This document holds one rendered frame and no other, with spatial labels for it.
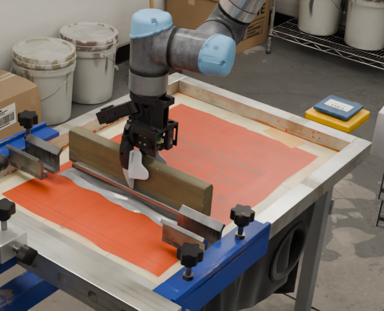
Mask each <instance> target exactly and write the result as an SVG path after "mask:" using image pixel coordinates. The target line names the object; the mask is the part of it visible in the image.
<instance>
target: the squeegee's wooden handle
mask: <svg viewBox="0 0 384 311"><path fill-rule="evenodd" d="M68 138H69V160H70V161H72V162H74V163H75V162H77V161H80V162H83V163H85V164H87V165H89V166H91V167H94V168H96V169H98V170H100V171H102V172H104V173H106V174H108V175H111V176H113V177H115V178H117V179H119V180H121V181H124V182H125V183H127V181H126V178H125V175H124V173H123V168H122V167H121V162H120V144H118V143H116V142H114V141H112V140H110V139H107V138H104V137H103V136H100V135H98V134H96V133H93V132H91V131H89V130H86V129H84V128H82V127H80V126H75V127H73V128H71V129H70V131H69V133H68ZM142 164H143V166H144V167H145V168H146V169H147V171H148V173H149V177H148V179H147V180H139V179H135V181H134V187H137V188H139V189H141V190H143V191H145V192H147V193H149V194H151V195H154V196H156V197H158V198H160V199H163V200H164V201H166V202H169V203H171V204H173V205H175V206H177V207H180V208H181V206H182V205H184V206H187V207H189V208H191V209H193V210H196V211H197V212H200V213H201V214H204V215H206V216H208V217H209V216H210V215H211V203H212V197H213V185H212V184H211V183H208V182H206V181H203V180H201V179H199V178H197V177H195V176H192V175H190V174H188V173H186V172H183V171H181V170H178V169H176V168H174V167H172V166H169V165H167V164H164V163H163V162H160V161H158V160H155V159H153V158H151V157H149V156H146V155H144V154H142Z"/></svg>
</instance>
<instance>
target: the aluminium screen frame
mask: <svg viewBox="0 0 384 311"><path fill-rule="evenodd" d="M176 93H181V94H184V95H186V96H189V97H192V98H194V99H198V100H199V101H203V102H205V103H208V104H211V105H213V106H216V107H219V108H221V109H224V110H227V111H229V112H232V113H235V114H237V115H240V116H243V117H245V118H249V119H250V120H254V121H256V122H259V123H262V124H264V125H267V126H270V127H272V128H275V129H278V130H280V131H283V132H286V133H288V134H291V135H293V136H296V137H299V138H301V139H305V140H307V141H310V142H312V143H315V144H318V145H320V146H323V147H326V148H328V149H331V150H333V151H337V152H338V154H336V155H335V156H333V157H332V158H331V159H330V160H328V161H327V162H326V163H325V164H323V165H322V166H320V167H319V168H318V169H317V170H315V171H314V172H312V174H310V175H309V176H307V177H306V178H305V179H304V180H302V181H301V182H300V183H298V184H297V185H296V186H295V187H293V188H292V189H291V190H289V191H288V192H287V193H285V194H284V195H283V196H282V197H280V198H279V199H278V200H276V201H275V202H274V203H272V204H271V205H270V206H269V207H267V208H266V209H265V210H263V211H262V212H261V213H260V214H258V215H257V216H256V217H255V220H257V221H259V222H261V223H265V222H267V221H268V222H271V228H270V233H269V240H270V239H271V238H272V237H273V236H274V235H275V234H277V233H278V232H279V231H280V230H281V229H282V228H284V227H285V226H286V225H288V224H289V223H290V222H291V221H292V220H293V219H295V218H296V217H297V216H299V214H300V213H302V212H303V211H304V210H306V209H307V208H308V207H309V206H310V205H311V204H313V203H314V202H315V201H317V200H318V199H319V198H320V197H321V196H322V195H324V194H325V193H326V192H327V191H328V190H329V189H331V188H332V187H333V186H335V185H336V184H337V183H338V182H339V181H340V180H342V179H343V178H344V177H345V176H346V175H347V174H349V173H350V172H351V171H352V170H354V169H355V168H356V167H357V166H358V165H360V164H361V163H362V162H363V161H365V160H366V159H367V158H368V157H369V156H370V150H371V146H372V143H371V142H369V141H366V140H364V139H361V138H358V137H355V136H353V135H349V134H347V133H344V132H342V131H338V130H336V129H333V128H330V127H327V126H325V125H321V124H319V123H316V122H313V121H311V120H308V119H305V118H303V117H299V116H297V115H294V114H291V113H288V112H286V111H283V110H280V109H277V108H275V107H271V106H269V105H266V104H263V103H261V102H258V101H254V100H252V99H249V98H247V97H244V96H241V95H238V94H235V93H232V92H230V91H227V90H225V89H221V88H218V87H216V86H213V85H210V84H208V83H204V82H202V81H199V80H196V79H194V78H191V77H187V76H185V75H182V74H180V73H177V72H176V73H174V74H171V75H169V76H168V90H167V94H168V95H170V96H172V95H174V94H176ZM130 100H131V99H130V97H129V94H127V95H125V96H123V97H121V98H118V99H116V100H114V101H112V102H109V103H108V104H105V105H103V106H101V107H98V108H96V109H94V110H92V111H90V112H88V113H86V114H83V115H81V116H79V117H77V118H74V119H72V120H70V121H68V122H65V123H63V124H61V125H59V126H57V127H55V128H52V129H54V130H56V131H59V136H57V137H55V138H52V139H50V140H49V141H47V142H48V143H51V144H53V145H55V146H57V147H59V148H61V149H63V148H65V147H67V146H69V138H68V133H69V131H70V129H71V128H73V127H75V126H80V127H82V128H84V129H86V130H89V131H91V132H93V133H95V132H97V131H99V130H101V129H103V128H106V127H108V126H110V125H112V124H114V123H116V122H118V121H120V120H122V119H124V118H126V117H129V115H128V116H125V117H122V118H119V120H117V121H115V122H114V123H109V124H106V123H104V124H101V125H100V124H99V121H98V119H97V116H96V113H98V112H100V110H101V109H103V108H104V107H105V106H110V105H113V106H115V105H118V104H121V103H124V102H127V101H130ZM17 170H19V169H17V168H15V167H13V166H11V165H9V166H8V167H7V168H6V169H5V170H1V172H0V179H1V178H3V177H5V176H7V175H9V174H11V173H13V172H15V171H17ZM13 215H14V216H16V217H17V218H19V219H21V220H23V221H25V222H27V223H29V224H31V225H32V226H34V227H36V228H38V229H39V230H41V231H43V232H45V233H47V234H49V235H51V236H52V237H54V238H56V239H58V240H60V241H62V242H63V243H65V244H67V245H69V246H71V247H73V248H74V249H76V250H78V251H80V252H82V253H84V254H86V255H87V256H89V257H91V258H93V259H94V260H96V261H98V262H100V263H102V264H104V265H106V266H108V267H109V268H111V269H113V270H115V271H116V272H118V273H121V274H122V275H124V276H126V277H128V278H129V279H131V280H133V281H135V282H137V283H139V284H141V285H143V286H144V287H146V288H148V289H150V290H151V291H152V290H153V289H154V288H156V287H157V286H158V285H157V284H155V283H154V282H152V281H150V280H148V279H146V278H144V277H143V276H141V275H138V274H137V273H135V272H133V271H131V270H129V269H128V268H126V267H124V266H122V265H120V264H118V263H116V262H114V261H112V260H111V259H109V258H107V257H105V256H103V255H102V254H100V253H98V252H96V251H94V250H92V249H90V248H88V247H86V246H85V245H83V244H81V243H79V242H78V241H75V240H74V239H72V238H70V237H68V236H66V235H64V234H62V233H61V232H59V231H57V230H55V229H53V228H51V227H49V226H47V225H45V224H44V223H42V222H40V221H38V220H36V219H35V218H33V217H31V216H29V215H27V214H25V213H23V212H21V211H19V210H18V209H16V213H15V214H13Z"/></svg>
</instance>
